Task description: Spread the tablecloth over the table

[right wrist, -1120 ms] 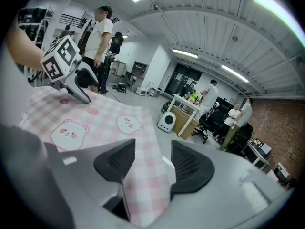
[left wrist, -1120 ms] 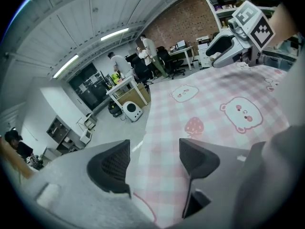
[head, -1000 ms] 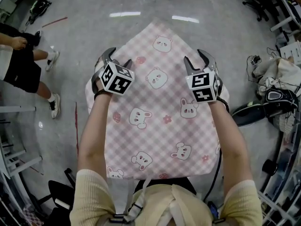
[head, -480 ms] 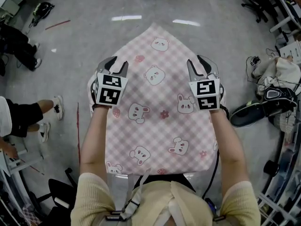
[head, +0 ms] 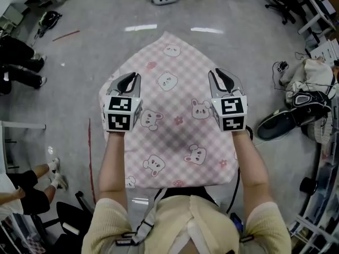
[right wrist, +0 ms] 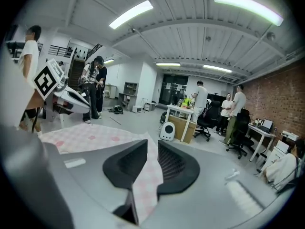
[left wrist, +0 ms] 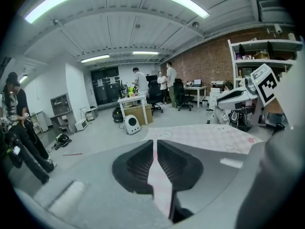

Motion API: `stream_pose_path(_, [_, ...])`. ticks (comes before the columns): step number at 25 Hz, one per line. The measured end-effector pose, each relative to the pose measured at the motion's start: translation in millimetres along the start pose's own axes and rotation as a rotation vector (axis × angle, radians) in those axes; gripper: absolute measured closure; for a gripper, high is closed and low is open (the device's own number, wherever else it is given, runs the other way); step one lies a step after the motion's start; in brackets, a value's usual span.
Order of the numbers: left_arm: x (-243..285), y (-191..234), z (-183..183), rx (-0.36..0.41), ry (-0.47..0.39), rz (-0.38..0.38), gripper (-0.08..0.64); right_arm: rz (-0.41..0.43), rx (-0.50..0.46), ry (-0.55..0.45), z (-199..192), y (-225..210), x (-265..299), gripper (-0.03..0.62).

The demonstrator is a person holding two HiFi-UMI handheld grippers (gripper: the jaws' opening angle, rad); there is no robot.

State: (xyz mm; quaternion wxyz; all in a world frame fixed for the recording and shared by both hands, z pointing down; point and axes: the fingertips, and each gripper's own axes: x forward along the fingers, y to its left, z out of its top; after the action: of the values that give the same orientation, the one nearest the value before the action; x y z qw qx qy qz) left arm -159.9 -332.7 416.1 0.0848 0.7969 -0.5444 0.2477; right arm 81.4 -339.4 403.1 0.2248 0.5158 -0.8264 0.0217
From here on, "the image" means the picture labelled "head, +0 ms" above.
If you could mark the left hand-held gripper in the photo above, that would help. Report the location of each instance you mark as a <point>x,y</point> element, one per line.
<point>119,115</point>

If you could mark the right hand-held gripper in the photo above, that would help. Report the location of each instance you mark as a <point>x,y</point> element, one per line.
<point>233,115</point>

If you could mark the pink checked bear-print cloth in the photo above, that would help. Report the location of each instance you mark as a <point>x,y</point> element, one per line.
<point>172,110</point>

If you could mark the person's left forearm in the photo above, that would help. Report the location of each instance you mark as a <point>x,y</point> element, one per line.
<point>112,168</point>

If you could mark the person's right forearm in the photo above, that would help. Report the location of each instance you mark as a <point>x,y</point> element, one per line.
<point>251,168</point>

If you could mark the black power adapter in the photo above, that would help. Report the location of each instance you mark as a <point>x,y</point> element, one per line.
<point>281,67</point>

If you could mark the black and grey backpack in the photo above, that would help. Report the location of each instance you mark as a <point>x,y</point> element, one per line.
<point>310,102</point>

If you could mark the beige cloth pile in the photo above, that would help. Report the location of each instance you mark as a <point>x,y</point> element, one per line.
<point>312,73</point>

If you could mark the black helmet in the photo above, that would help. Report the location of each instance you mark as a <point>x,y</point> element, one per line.
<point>49,20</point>

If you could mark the black office chair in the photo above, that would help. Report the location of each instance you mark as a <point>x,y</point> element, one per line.
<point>284,1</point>

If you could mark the white desk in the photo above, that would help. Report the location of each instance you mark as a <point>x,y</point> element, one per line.
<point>317,12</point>

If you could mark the small blue-screen device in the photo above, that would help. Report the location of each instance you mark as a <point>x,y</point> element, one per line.
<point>237,221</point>

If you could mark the person's yellow knit top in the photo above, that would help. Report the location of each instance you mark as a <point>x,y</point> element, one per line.
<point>185,226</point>

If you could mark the metal storage rack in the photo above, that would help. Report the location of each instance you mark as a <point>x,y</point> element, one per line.
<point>317,221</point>

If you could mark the small pink checkered cloth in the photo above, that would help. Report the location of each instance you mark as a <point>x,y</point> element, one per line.
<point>35,245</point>

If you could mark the white table frame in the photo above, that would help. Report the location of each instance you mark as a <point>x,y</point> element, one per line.
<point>21,124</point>

